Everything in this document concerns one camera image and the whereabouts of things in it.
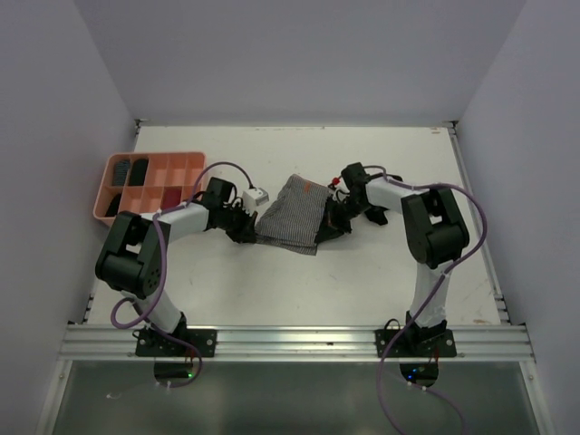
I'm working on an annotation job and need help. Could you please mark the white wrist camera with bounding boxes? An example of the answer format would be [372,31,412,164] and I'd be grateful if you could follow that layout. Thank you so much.
[328,176,348,191]
[242,188,269,214]

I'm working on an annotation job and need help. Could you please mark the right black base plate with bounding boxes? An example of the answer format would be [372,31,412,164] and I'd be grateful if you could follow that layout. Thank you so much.
[373,320,458,358]

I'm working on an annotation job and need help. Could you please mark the grey striped rolled underwear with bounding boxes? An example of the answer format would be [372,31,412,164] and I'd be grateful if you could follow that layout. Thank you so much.
[111,159,131,187]

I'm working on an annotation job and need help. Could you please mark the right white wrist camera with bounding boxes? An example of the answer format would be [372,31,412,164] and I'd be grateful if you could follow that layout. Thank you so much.
[328,176,348,191]

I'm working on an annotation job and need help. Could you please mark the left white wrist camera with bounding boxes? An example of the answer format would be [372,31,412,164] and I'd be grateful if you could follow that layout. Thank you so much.
[242,188,269,214]

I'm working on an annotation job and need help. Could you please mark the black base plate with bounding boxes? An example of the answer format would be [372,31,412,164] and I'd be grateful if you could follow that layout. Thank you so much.
[373,320,458,358]
[131,327,218,358]

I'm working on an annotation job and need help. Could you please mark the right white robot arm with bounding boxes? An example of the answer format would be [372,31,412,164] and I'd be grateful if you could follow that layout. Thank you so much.
[314,163,469,356]

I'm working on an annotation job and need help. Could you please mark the dark red rolled underwear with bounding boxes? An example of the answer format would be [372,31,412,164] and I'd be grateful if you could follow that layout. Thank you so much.
[160,187,181,210]

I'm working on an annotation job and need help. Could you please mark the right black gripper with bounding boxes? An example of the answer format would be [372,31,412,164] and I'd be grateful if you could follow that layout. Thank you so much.
[315,195,370,243]

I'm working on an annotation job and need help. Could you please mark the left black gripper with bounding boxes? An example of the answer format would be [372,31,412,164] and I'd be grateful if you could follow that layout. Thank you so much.
[219,201,257,244]

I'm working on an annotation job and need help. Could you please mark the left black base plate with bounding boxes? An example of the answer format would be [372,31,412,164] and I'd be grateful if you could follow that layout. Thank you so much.
[131,327,218,358]

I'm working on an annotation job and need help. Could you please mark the grey striped underwear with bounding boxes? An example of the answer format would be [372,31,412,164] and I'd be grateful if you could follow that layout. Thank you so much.
[111,159,131,187]
[255,174,331,256]

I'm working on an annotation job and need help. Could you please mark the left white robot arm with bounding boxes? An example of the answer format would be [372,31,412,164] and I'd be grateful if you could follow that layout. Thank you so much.
[95,178,258,356]

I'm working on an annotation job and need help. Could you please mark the aluminium mounting rail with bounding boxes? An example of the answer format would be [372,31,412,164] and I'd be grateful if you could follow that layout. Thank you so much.
[58,324,534,363]

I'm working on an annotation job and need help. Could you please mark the pink divided organizer tray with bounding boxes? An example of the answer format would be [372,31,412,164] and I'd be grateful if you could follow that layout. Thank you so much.
[92,151,206,226]

